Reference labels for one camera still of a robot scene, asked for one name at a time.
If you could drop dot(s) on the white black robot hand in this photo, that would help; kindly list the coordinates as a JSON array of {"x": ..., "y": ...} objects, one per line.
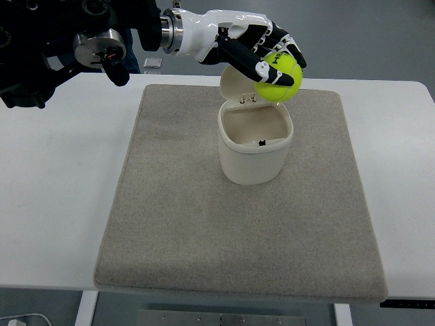
[{"x": 242, "y": 39}]

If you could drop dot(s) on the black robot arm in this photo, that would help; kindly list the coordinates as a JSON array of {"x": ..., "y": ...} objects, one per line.
[{"x": 46, "y": 43}]

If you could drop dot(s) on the small clear floor object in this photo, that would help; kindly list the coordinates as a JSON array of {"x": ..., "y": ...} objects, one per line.
[{"x": 152, "y": 63}]

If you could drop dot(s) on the person in blue jeans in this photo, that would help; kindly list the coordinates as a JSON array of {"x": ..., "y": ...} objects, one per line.
[{"x": 130, "y": 61}]

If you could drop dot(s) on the cream bin with lid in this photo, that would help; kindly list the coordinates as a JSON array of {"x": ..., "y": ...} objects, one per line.
[{"x": 254, "y": 134}]

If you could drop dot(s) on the beige felt mat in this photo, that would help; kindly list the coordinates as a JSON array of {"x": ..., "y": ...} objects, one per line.
[{"x": 178, "y": 224}]

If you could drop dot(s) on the white right table leg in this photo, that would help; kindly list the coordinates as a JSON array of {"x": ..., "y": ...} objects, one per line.
[{"x": 343, "y": 315}]

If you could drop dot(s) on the white table leg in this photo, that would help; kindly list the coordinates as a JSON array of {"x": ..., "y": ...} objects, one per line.
[
  {"x": 86, "y": 308},
  {"x": 343, "y": 315}
]

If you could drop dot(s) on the white left table leg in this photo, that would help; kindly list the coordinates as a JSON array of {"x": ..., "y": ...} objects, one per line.
[{"x": 86, "y": 308}]

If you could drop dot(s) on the black desk control panel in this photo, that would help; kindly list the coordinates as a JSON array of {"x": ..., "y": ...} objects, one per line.
[{"x": 408, "y": 304}]

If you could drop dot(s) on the white object bottom left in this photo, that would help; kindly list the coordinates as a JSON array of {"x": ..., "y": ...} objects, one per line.
[{"x": 26, "y": 320}]

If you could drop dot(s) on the grey metal base plate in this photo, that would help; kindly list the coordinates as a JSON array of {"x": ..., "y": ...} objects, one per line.
[{"x": 171, "y": 317}]

